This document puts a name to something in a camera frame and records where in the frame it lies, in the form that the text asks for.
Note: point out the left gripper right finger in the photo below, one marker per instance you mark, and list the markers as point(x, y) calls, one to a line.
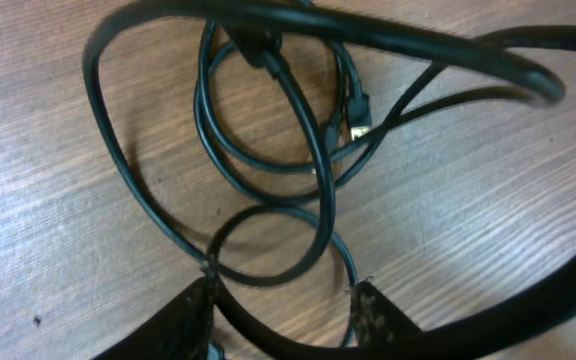
point(376, 320)

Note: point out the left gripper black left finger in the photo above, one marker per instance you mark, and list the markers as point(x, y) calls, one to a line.
point(181, 330)

